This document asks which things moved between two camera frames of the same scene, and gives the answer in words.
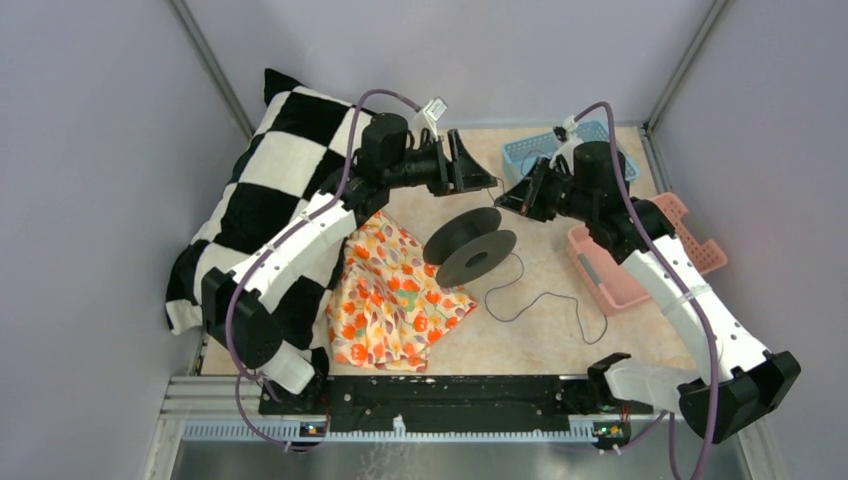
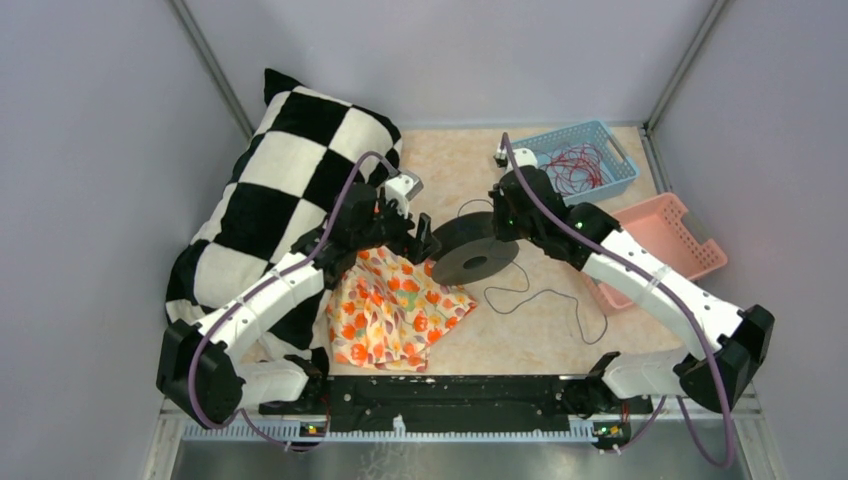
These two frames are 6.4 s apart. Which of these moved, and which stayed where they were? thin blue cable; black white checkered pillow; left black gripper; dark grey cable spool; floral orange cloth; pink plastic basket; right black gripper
Moved: thin blue cable; right black gripper; left black gripper
Stayed: dark grey cable spool; pink plastic basket; floral orange cloth; black white checkered pillow
